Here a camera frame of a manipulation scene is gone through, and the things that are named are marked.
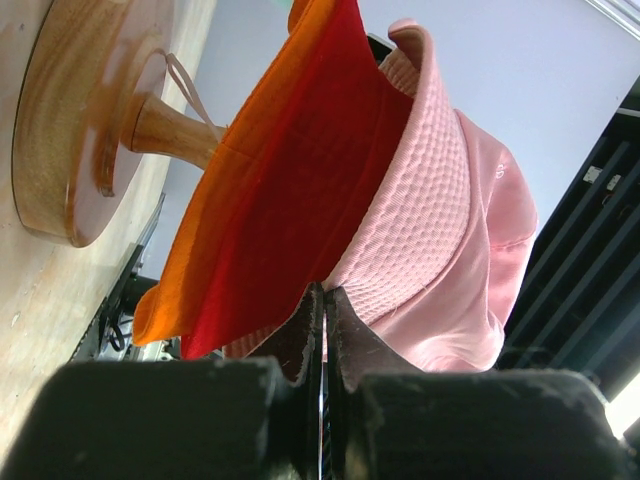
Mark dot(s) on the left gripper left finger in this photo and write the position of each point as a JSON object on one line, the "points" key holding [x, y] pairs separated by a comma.
{"points": [[252, 418]]}

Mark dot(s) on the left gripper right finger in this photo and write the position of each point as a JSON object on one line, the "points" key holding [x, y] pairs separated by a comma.
{"points": [[389, 420]]}

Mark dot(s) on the orange bucket hat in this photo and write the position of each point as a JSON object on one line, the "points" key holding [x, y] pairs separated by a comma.
{"points": [[172, 307]]}

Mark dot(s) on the pink hat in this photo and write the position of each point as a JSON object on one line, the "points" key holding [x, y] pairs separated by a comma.
{"points": [[437, 261]]}

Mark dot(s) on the red hat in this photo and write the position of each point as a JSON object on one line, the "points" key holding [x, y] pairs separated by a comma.
{"points": [[323, 167]]}

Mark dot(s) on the wooden hat stand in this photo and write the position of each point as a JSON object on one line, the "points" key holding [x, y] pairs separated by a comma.
{"points": [[90, 108]]}

